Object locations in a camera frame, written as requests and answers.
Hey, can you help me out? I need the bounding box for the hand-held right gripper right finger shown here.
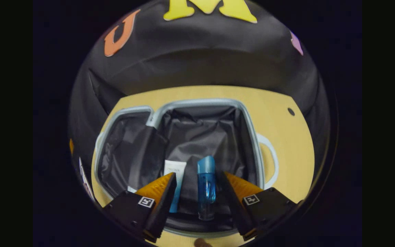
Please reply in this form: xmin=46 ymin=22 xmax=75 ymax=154
xmin=218 ymin=171 xmax=302 ymax=241

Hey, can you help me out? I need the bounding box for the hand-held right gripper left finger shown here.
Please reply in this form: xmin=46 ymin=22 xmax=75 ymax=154
xmin=102 ymin=172 xmax=177 ymax=243

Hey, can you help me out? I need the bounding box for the clear blue capped bottle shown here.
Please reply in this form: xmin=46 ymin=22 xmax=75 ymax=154
xmin=197 ymin=155 xmax=216 ymax=221

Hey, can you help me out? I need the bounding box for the white tube with blue cap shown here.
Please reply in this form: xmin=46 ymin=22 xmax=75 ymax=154
xmin=163 ymin=160 xmax=187 ymax=213

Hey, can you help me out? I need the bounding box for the light blue suitcase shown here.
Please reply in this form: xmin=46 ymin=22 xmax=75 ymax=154
xmin=94 ymin=98 xmax=279 ymax=239

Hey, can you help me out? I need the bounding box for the white printed sheet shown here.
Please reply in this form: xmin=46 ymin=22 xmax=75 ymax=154
xmin=79 ymin=157 xmax=95 ymax=201

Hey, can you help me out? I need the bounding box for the black backdrop cloth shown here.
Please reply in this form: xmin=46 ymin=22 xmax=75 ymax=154
xmin=68 ymin=0 xmax=332 ymax=206

